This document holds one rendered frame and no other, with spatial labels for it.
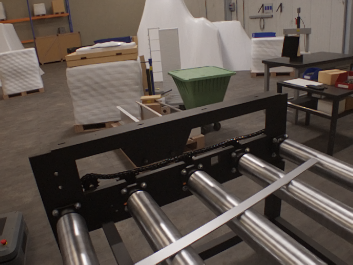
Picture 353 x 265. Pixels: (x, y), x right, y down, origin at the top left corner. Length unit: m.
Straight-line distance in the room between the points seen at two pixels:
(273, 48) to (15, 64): 7.27
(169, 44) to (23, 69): 5.36
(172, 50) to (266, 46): 3.60
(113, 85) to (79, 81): 0.53
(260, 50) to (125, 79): 4.43
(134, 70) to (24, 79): 5.25
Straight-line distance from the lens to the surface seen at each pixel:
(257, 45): 7.87
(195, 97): 3.79
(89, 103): 4.66
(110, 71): 4.45
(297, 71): 4.30
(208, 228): 0.98
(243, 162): 1.42
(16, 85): 9.19
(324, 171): 1.47
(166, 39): 4.86
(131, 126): 1.20
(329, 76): 3.75
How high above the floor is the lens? 1.57
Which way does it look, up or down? 20 degrees down
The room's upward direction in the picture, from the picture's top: 5 degrees counter-clockwise
